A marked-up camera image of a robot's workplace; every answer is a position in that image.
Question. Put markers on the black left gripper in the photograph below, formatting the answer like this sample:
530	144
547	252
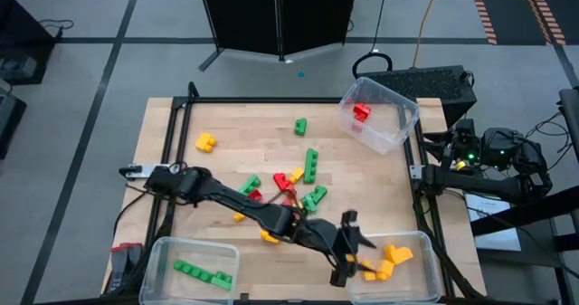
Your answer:
323	237

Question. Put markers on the black metal stand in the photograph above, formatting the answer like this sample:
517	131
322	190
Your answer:
515	215

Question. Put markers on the black cabinet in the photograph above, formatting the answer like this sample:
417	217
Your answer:
22	38

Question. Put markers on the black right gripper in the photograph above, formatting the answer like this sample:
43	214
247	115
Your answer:
466	147

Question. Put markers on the black folding screen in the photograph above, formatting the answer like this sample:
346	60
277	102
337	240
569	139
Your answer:
244	15

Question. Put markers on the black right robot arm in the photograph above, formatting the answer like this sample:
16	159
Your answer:
479	185

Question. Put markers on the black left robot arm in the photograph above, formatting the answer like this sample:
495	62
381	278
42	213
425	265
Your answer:
235	198

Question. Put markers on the white paper sheet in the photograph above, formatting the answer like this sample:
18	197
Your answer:
497	239

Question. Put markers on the large yellow toy block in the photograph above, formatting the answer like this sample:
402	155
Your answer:
385	269

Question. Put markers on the black computer case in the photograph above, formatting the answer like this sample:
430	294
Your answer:
420	85

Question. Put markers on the long green toy block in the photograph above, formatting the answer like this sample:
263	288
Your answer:
192	270
249	184
310	165

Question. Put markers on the red toy block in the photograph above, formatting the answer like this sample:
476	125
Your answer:
256	196
288	202
282	181
291	192
362	111

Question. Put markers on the clear plastic container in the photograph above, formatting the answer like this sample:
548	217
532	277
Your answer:
181	293
416	291
389	101

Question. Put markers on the red and grey clamp tool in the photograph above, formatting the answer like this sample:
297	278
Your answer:
120	260

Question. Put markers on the black mat with orange stripes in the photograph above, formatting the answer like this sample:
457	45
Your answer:
506	6

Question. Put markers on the yellow sloped toy block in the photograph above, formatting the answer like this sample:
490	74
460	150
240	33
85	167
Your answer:
400	255

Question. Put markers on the dark equipment box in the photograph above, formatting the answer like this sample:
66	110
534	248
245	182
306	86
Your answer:
11	119

